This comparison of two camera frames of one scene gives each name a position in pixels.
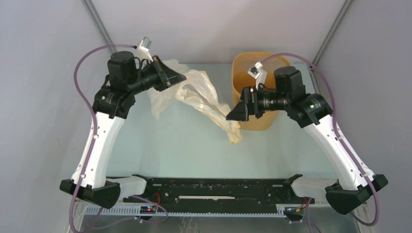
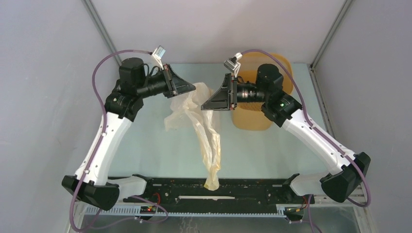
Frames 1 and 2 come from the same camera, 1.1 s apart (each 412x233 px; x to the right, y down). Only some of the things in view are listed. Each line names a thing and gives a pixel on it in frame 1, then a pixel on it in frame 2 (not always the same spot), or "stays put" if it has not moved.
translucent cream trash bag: [197, 89] → [187, 109]
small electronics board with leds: [147, 209] stays put
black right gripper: [247, 106] → [221, 100]
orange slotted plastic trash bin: [241, 78] stays put
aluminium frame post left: [95, 18] stays put
